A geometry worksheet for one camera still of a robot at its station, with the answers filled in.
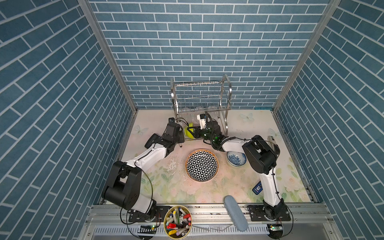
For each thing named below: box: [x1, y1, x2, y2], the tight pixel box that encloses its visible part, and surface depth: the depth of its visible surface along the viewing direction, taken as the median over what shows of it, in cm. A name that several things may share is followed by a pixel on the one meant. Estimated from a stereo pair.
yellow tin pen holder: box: [163, 205, 193, 240], surface depth 63 cm
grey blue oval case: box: [223, 195, 249, 232], surface depth 74 cm
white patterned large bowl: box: [184, 149, 220, 183], surface depth 90 cm
